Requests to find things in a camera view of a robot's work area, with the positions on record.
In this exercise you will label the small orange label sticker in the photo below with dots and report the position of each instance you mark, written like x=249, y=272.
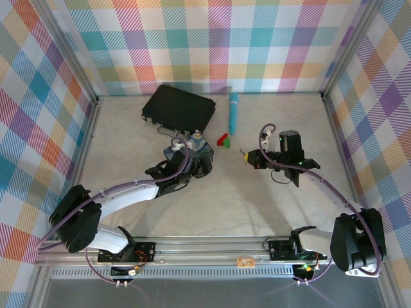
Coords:
x=246, y=262

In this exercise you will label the aluminium mounting rail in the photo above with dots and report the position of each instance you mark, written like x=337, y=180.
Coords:
x=208, y=251

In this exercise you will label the starry night print box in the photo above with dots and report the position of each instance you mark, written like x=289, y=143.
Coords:
x=205, y=150

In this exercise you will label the green wooden block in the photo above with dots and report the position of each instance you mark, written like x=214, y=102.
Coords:
x=227, y=143

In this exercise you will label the key with yellow head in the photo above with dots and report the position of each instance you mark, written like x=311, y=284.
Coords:
x=245, y=156

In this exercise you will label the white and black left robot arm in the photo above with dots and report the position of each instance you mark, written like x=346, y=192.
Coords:
x=128, y=195

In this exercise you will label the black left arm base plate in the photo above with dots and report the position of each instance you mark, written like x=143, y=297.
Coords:
x=146, y=251

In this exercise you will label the turquoise marker pen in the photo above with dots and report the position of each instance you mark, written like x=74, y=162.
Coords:
x=233, y=112

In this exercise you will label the black briefcase with metal latches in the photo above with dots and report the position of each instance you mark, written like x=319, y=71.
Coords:
x=178, y=109

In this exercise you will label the aluminium side rail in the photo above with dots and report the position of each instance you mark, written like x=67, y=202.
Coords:
x=84, y=160
x=340, y=144

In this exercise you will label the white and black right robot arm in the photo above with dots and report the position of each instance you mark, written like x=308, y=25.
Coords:
x=353, y=244

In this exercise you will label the red wooden block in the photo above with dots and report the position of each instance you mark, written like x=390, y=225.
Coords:
x=221, y=139

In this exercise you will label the aluminium frame post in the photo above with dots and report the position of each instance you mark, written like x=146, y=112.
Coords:
x=350, y=51
x=67, y=51

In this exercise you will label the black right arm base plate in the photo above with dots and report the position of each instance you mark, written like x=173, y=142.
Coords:
x=279, y=248

